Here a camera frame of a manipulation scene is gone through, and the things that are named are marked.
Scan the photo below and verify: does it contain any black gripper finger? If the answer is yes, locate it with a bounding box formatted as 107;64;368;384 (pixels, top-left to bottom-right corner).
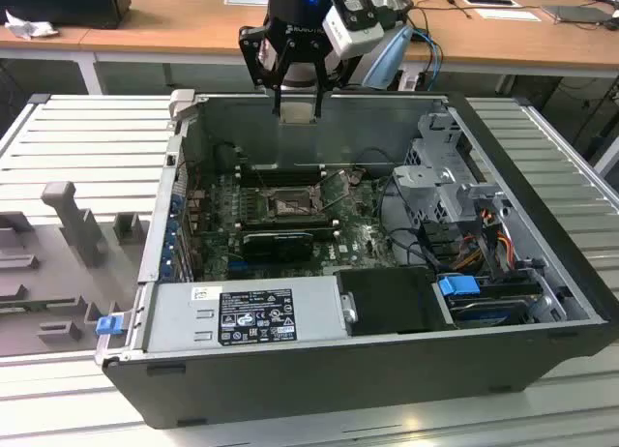
309;41;362;120
237;24;297;120

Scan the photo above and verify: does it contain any silver CPU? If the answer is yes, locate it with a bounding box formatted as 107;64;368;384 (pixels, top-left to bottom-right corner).
280;103;318;125

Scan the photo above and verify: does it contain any metal socket cover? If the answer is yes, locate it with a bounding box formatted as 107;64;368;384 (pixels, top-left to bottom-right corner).
313;167;354;212

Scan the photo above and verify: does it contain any metal locking lever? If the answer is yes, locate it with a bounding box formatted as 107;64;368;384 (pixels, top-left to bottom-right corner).
253;165;272;198
321;188;363;212

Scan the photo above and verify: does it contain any black RAM slot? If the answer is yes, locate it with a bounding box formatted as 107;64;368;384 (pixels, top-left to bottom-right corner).
240;173;324;182
240;226;336;235
240;218;330;225
240;179;324;188
240;168;324;177
240;223;333;230
240;213;328;221
240;164;324;172

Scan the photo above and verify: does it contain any CPU socket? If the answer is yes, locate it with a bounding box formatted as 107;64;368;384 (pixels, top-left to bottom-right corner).
260;185;324;222

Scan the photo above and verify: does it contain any wooden desk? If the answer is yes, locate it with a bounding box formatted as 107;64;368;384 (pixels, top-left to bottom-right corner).
0;0;619;98

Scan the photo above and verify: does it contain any pale blue teach pendant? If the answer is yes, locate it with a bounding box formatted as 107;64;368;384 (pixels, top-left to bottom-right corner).
362;23;416;93

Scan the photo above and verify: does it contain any silver drive cage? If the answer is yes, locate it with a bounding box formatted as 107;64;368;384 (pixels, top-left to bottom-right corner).
391;108;516;225

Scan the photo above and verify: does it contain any green motherboard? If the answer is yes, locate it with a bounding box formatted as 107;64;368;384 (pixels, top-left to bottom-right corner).
186;168;402;282

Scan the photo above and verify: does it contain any black graphics card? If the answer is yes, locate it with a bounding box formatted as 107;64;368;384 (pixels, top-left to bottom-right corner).
240;231;314;263

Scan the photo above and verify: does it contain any white phone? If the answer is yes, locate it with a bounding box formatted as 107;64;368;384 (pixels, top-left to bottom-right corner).
458;0;522;9

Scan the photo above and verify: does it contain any white paper sheet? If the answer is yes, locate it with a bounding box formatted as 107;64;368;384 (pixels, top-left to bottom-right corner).
472;6;542;23

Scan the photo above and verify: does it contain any black computer tower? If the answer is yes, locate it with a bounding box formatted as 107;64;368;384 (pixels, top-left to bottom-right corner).
0;0;133;31

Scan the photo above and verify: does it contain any crumpled white paper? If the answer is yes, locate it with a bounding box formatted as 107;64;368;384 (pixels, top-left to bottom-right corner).
3;9;60;41

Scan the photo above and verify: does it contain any hard disk in blue carrier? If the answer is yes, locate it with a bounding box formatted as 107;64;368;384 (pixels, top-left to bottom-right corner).
437;274;543;330

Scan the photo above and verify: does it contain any dark notebook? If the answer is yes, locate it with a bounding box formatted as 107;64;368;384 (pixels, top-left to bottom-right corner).
540;4;618;28

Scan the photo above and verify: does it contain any silver power supply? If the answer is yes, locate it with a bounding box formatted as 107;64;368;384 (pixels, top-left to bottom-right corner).
142;277;349;354

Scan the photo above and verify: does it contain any grey parts rack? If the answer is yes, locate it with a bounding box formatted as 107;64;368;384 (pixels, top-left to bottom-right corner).
0;180;151;359

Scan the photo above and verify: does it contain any blue case release latch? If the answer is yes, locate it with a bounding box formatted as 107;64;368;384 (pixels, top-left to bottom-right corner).
96;314;123;336

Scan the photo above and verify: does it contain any black open PC case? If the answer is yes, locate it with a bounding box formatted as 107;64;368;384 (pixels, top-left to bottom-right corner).
94;89;619;432

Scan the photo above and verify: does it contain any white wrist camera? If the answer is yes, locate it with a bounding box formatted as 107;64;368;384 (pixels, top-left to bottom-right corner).
322;4;387;60

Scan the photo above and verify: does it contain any blue cable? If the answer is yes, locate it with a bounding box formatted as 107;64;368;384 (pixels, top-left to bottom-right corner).
410;28;444;93

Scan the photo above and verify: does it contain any black cable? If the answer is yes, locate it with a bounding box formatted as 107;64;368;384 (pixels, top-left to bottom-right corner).
376;170;436;272

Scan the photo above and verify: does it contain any orange yellow wire bundle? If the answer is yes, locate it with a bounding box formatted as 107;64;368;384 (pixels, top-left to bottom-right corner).
457;226;521;274

